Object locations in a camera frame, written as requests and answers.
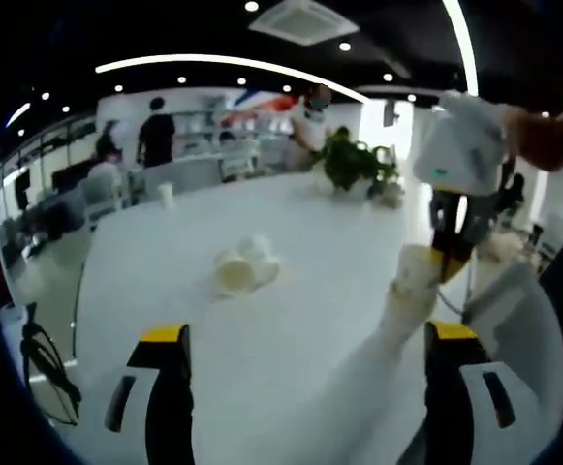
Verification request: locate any ceiling air conditioner unit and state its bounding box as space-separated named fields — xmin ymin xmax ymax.
xmin=248 ymin=0 xmax=360 ymax=47

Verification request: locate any grey mesh office chair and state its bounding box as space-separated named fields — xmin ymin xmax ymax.
xmin=463 ymin=261 xmax=563 ymax=388

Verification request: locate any pile of paper cups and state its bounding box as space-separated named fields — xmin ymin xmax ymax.
xmin=211 ymin=233 xmax=282 ymax=300

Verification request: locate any green potted plant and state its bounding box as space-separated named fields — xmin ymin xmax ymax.
xmin=318 ymin=125 xmax=402 ymax=194

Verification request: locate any black screen on stand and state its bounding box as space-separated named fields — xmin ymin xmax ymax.
xmin=14 ymin=169 xmax=33 ymax=209

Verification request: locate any white table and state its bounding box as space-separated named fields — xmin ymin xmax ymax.
xmin=72 ymin=171 xmax=481 ymax=465

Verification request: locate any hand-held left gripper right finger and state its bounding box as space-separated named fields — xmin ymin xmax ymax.
xmin=423 ymin=320 xmax=551 ymax=465

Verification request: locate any small beige table ornament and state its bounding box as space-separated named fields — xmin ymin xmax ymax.
xmin=375 ymin=186 xmax=404 ymax=210

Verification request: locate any red blue wall graphic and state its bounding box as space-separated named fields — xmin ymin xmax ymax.
xmin=232 ymin=89 xmax=301 ymax=117

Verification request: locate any straight ceiling light strip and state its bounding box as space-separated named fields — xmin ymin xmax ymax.
xmin=440 ymin=0 xmax=480 ymax=96

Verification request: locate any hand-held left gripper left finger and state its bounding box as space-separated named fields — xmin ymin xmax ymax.
xmin=75 ymin=323 xmax=196 ymax=465

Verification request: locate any black cable bundle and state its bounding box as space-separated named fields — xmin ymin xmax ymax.
xmin=18 ymin=302 xmax=83 ymax=427

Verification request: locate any curved ceiling light strip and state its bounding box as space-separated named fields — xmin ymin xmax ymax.
xmin=94 ymin=52 xmax=360 ymax=98

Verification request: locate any stack of nested paper cups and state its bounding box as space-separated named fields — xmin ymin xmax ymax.
xmin=304 ymin=243 xmax=441 ymax=465

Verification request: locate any white display shelving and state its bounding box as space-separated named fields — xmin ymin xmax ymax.
xmin=172 ymin=104 xmax=297 ymax=166

